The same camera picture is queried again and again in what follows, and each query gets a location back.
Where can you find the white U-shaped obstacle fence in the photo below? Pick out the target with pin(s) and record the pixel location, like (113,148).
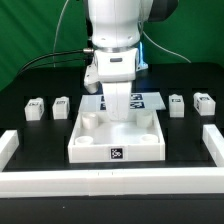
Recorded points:
(54,179)

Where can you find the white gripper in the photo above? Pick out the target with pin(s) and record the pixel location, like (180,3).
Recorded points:
(109,68)

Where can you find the white square tabletop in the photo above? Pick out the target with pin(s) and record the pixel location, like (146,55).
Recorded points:
(97,139)

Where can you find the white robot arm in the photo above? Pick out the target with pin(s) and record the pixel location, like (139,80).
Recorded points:
(117,25)

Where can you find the green backdrop curtain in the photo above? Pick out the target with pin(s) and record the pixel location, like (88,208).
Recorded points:
(30,28)

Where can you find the white sheet with AprilTags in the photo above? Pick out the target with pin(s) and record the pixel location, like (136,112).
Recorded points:
(151,101)

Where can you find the black vertical pole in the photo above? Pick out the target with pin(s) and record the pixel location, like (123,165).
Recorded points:
(89,33)

